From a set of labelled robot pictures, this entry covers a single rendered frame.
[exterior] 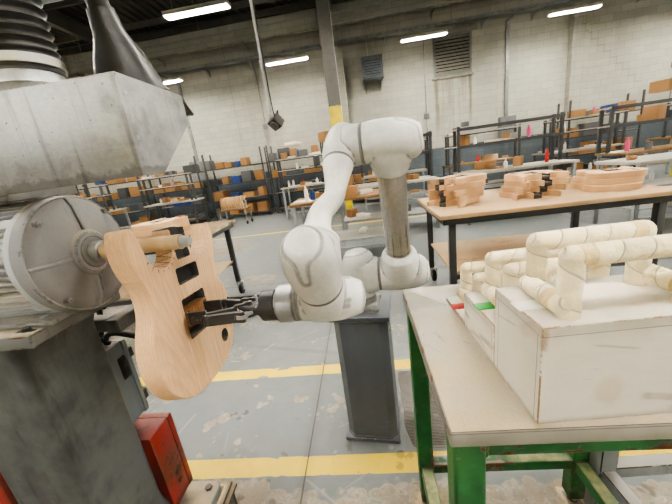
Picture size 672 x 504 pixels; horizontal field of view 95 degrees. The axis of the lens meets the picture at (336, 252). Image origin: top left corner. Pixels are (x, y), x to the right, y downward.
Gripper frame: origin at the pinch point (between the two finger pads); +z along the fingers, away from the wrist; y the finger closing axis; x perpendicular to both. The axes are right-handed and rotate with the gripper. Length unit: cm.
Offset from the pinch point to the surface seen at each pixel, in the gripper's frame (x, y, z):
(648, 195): -6, 156, -232
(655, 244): 12, -25, -82
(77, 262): 17.6, -12.0, 16.1
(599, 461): -79, 28, -114
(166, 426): -45, 16, 31
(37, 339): 3.7, -17.0, 24.7
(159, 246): 18.5, -9.1, -0.4
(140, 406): -35, 14, 36
